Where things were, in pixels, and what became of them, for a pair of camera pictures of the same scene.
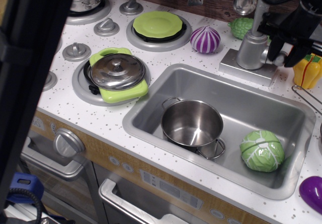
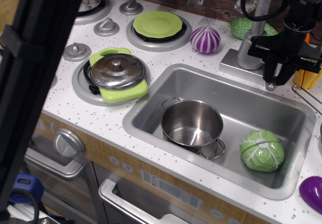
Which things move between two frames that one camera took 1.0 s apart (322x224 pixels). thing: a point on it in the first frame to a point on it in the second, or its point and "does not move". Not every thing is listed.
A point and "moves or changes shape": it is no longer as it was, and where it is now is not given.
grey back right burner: (159, 45) does not move
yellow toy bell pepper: (308, 72) does not move
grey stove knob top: (131, 7) does not move
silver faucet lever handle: (278, 60) moves or changes shape
